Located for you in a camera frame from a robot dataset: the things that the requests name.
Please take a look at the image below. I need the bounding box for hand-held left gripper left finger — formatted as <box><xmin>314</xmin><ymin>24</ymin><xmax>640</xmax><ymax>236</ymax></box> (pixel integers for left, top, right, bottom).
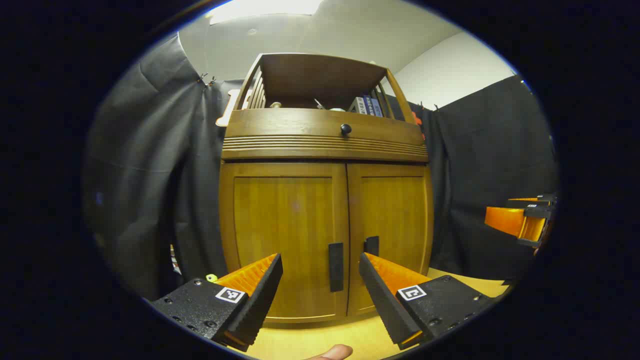
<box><xmin>150</xmin><ymin>253</ymin><xmax>284</xmax><ymax>352</ymax></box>

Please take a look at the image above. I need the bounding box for wooden double-door shoe cabinet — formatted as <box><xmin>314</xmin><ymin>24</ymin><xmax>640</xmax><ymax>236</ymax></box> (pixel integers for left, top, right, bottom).
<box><xmin>218</xmin><ymin>52</ymin><xmax>435</xmax><ymax>325</ymax></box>

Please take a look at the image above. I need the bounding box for wooden drawer with black knob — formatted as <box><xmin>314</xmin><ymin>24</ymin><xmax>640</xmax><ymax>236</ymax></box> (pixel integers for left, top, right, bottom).
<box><xmin>221</xmin><ymin>107</ymin><xmax>430</xmax><ymax>163</ymax></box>

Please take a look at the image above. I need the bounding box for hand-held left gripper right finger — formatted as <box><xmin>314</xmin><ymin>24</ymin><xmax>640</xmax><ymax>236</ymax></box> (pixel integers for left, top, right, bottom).
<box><xmin>358</xmin><ymin>252</ymin><xmax>497</xmax><ymax>351</ymax></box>

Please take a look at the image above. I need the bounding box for wooden shoe cabinet door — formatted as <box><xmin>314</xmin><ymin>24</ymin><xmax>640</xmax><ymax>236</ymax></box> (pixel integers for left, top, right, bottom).
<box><xmin>220</xmin><ymin>161</ymin><xmax>349</xmax><ymax>323</ymax></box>
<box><xmin>346</xmin><ymin>162</ymin><xmax>434</xmax><ymax>317</ymax></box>

